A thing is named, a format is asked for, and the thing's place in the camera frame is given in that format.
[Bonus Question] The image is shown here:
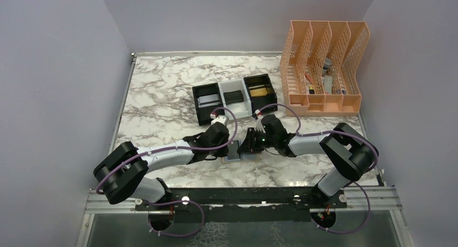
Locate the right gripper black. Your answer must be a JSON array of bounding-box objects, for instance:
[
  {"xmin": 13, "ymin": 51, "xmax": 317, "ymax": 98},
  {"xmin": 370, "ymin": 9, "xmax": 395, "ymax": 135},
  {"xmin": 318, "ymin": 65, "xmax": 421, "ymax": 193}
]
[{"xmin": 237, "ymin": 127, "xmax": 277, "ymax": 153}]

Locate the black white card tray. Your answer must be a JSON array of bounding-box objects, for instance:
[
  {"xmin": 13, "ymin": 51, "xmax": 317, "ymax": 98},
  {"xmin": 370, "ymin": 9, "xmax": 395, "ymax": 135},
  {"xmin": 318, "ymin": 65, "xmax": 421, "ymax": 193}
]
[{"xmin": 192, "ymin": 74, "xmax": 278, "ymax": 126}]

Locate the orange plastic desk organizer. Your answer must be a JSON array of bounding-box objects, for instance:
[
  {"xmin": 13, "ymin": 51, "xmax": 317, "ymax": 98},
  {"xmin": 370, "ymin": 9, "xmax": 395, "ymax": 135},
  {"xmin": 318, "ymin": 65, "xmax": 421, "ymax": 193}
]
[{"xmin": 280, "ymin": 21, "xmax": 370, "ymax": 117}]

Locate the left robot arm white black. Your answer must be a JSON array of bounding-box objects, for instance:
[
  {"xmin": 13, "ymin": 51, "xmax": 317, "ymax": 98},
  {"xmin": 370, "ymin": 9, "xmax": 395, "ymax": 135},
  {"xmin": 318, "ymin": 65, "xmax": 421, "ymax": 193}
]
[{"xmin": 93, "ymin": 122, "xmax": 235, "ymax": 210}]

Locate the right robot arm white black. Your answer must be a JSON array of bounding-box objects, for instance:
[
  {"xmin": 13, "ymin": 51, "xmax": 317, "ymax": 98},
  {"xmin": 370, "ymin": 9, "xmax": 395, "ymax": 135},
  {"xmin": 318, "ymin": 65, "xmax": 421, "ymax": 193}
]
[{"xmin": 237, "ymin": 115, "xmax": 379, "ymax": 208}]

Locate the silver card in tray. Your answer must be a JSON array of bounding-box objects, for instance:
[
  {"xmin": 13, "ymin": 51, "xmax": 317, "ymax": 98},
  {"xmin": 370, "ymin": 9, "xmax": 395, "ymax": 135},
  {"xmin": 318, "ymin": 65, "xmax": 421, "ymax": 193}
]
[{"xmin": 197, "ymin": 94, "xmax": 220, "ymax": 108}]

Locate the black card in tray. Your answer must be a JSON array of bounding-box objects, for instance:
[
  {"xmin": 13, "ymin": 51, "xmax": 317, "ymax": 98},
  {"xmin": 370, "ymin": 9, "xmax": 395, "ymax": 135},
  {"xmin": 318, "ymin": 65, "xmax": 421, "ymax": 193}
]
[{"xmin": 223, "ymin": 90, "xmax": 244, "ymax": 105}]

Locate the gold card in tray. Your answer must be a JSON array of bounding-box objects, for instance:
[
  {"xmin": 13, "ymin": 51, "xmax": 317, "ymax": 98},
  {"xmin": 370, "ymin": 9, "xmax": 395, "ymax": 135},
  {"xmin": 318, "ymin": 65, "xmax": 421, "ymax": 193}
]
[{"xmin": 250, "ymin": 88, "xmax": 268, "ymax": 97}]

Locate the grey tape roll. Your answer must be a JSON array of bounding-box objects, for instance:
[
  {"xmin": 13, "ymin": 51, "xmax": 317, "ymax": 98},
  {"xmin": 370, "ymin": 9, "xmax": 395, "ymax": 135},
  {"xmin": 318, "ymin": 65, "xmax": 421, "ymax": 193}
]
[{"xmin": 321, "ymin": 57, "xmax": 332, "ymax": 76}]

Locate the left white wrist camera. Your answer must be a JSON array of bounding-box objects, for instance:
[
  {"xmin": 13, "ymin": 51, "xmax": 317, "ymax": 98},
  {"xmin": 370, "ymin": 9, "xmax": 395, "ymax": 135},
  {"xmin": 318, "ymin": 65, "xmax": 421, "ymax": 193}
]
[{"xmin": 210, "ymin": 112, "xmax": 229, "ymax": 126}]

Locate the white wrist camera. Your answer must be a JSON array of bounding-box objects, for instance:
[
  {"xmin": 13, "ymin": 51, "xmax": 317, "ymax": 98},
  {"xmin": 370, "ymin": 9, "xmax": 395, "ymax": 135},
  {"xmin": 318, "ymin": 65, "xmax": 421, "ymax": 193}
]
[
  {"xmin": 252, "ymin": 109, "xmax": 265, "ymax": 132},
  {"xmin": 210, "ymin": 112, "xmax": 229, "ymax": 126}
]

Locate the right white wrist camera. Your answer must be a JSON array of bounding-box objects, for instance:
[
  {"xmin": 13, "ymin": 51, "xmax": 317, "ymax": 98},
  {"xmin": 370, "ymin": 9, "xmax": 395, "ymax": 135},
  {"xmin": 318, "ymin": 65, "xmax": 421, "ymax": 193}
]
[{"xmin": 252, "ymin": 109, "xmax": 265, "ymax": 132}]

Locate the black metal base rail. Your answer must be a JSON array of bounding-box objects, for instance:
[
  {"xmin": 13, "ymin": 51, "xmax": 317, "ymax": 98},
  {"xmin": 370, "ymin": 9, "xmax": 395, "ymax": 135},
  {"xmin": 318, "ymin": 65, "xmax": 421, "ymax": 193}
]
[{"xmin": 85, "ymin": 186, "xmax": 401, "ymax": 225}]

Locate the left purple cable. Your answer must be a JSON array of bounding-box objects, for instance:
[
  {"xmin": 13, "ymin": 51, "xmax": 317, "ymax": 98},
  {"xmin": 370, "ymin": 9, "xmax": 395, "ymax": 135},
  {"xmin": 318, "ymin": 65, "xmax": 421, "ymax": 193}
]
[{"xmin": 95, "ymin": 107, "xmax": 239, "ymax": 195}]

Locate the purple cable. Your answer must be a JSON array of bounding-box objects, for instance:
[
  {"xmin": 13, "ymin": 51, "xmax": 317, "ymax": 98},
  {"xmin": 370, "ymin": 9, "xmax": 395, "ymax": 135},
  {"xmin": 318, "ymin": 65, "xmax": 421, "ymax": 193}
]
[
  {"xmin": 95, "ymin": 107, "xmax": 239, "ymax": 195},
  {"xmin": 254, "ymin": 103, "xmax": 379, "ymax": 235}
]

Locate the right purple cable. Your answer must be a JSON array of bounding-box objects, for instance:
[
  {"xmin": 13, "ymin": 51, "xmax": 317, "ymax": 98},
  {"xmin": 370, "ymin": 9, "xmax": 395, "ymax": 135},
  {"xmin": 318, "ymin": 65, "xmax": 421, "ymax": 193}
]
[{"xmin": 254, "ymin": 103, "xmax": 379, "ymax": 235}]

